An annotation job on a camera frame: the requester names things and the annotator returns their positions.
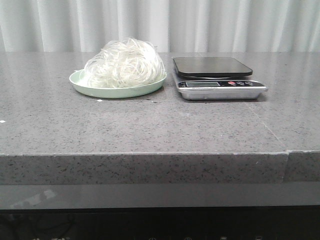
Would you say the white vermicelli noodle bundle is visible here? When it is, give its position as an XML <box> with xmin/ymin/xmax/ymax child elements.
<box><xmin>84</xmin><ymin>37</ymin><xmax>167</xmax><ymax>88</ymax></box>

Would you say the silver black kitchen scale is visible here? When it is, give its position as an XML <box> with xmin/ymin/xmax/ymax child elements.
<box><xmin>172</xmin><ymin>56</ymin><xmax>268</xmax><ymax>101</ymax></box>

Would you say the light green round plate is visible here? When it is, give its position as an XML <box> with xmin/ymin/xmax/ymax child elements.
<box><xmin>69</xmin><ymin>69</ymin><xmax>167</xmax><ymax>99</ymax></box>

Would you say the white pleated curtain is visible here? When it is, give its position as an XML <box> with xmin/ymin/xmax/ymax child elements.
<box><xmin>0</xmin><ymin>0</ymin><xmax>320</xmax><ymax>53</ymax></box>

